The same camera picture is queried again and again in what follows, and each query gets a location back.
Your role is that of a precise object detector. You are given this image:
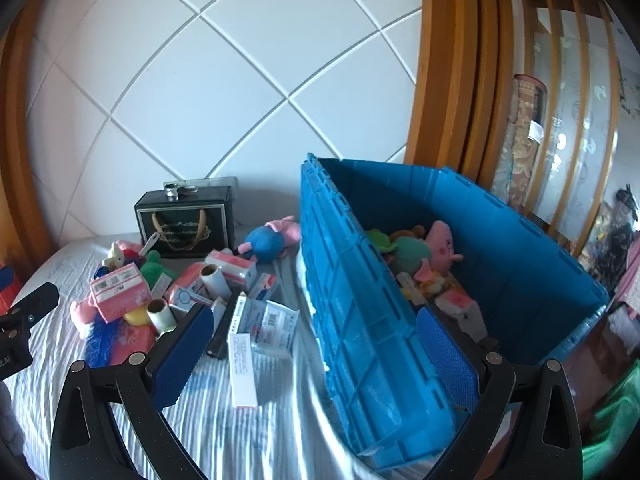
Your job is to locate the wooden frame post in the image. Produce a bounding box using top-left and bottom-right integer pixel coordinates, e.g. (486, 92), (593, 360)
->
(404, 0), (516, 187)
(0, 0), (57, 273)

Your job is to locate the pink cloth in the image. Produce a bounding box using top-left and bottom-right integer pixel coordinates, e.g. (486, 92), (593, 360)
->
(616, 255), (640, 333)

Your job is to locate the white red medicine box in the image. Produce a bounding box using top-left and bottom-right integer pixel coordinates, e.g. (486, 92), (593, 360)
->
(247, 272), (279, 306)

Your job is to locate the frosted glass partition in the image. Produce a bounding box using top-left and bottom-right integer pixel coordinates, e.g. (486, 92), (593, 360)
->
(517, 0), (624, 259)

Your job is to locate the blue plastic crate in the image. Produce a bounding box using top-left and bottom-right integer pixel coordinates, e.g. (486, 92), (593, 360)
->
(299, 152), (611, 472)

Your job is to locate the white rabbit plush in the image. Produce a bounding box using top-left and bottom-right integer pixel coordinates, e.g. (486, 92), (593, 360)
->
(102, 241), (144, 269)

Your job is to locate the red blue object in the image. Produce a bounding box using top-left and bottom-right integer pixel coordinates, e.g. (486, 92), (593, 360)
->
(0, 265), (22, 311)

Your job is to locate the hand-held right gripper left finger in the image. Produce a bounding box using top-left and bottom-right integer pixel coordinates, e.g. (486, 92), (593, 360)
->
(49, 304), (216, 480)

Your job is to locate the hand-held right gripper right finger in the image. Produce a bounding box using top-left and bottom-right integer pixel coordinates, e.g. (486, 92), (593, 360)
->
(416, 306), (583, 480)

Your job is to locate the pink pig plush blue shirt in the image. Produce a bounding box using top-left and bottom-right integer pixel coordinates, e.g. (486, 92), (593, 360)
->
(237, 215), (303, 263)

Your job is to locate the long white box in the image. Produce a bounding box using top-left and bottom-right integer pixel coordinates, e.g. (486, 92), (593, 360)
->
(227, 332), (259, 409)

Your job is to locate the silver metal clip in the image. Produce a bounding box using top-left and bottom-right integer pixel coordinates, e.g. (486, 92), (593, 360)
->
(163, 183), (199, 201)

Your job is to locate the green frog plush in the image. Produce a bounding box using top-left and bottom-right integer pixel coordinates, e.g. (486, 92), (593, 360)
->
(140, 251), (177, 287)

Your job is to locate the black clothes pile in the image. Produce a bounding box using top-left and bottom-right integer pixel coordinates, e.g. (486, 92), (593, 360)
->
(596, 185), (640, 281)

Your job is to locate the white lint roller refill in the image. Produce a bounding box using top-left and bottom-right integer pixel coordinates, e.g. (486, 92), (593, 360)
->
(200, 263), (232, 304)
(146, 297), (176, 336)

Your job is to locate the pink pig plush with glasses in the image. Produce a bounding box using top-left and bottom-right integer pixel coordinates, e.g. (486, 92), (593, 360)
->
(412, 220), (464, 283)

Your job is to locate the pink printed packet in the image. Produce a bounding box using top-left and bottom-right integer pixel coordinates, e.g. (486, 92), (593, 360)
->
(107, 324), (157, 367)

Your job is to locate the dark green plush toy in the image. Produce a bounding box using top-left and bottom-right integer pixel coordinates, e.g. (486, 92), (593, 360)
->
(367, 230), (432, 277)

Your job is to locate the pink plush toy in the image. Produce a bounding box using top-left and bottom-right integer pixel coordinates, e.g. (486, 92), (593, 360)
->
(70, 299), (103, 338)

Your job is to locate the white box blue circle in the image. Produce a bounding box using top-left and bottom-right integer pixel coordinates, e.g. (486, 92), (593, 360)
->
(169, 285), (214, 312)

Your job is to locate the patterned rolled carpet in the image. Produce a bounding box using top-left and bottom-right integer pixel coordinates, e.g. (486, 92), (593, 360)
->
(492, 74), (549, 211)

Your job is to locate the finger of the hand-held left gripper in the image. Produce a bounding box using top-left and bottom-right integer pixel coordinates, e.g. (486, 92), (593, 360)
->
(9, 282), (60, 325)

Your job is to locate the white padded headboard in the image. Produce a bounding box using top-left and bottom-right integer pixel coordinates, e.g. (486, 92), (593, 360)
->
(25, 0), (426, 241)

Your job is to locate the white blue wipes pack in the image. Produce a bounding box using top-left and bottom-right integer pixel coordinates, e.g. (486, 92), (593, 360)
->
(249, 301), (301, 362)

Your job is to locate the black gift bag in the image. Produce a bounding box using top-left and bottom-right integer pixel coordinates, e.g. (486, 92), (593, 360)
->
(133, 185), (236, 259)

